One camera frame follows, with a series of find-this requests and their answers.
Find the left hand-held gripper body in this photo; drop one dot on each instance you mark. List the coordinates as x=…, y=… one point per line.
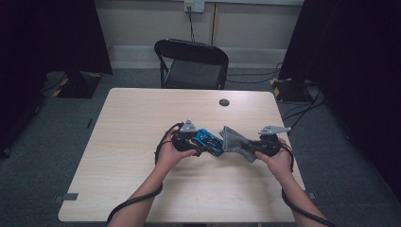
x=186, y=138

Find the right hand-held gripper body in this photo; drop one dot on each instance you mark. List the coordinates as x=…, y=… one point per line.
x=268, y=145

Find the blue and black toy car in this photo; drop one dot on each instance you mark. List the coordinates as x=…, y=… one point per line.
x=206, y=140

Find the grey terry cloth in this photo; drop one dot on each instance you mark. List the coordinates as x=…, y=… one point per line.
x=236, y=143

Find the person's right hand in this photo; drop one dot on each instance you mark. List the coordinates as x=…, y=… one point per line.
x=280, y=164

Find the person's left hand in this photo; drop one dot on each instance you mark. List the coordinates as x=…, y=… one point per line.
x=168, y=156

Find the black stand base striped tape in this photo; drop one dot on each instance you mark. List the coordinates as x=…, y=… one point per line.
x=290, y=90
x=78, y=86

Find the black folding chair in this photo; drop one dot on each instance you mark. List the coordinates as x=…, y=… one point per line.
x=192, y=74

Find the grey floor tape marker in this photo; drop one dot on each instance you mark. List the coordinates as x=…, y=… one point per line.
x=312, y=195
x=67, y=197

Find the dark curtain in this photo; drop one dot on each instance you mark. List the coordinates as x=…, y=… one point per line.
x=353, y=63
x=47, y=34

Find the white wall socket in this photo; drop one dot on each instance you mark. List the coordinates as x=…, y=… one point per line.
x=194, y=5

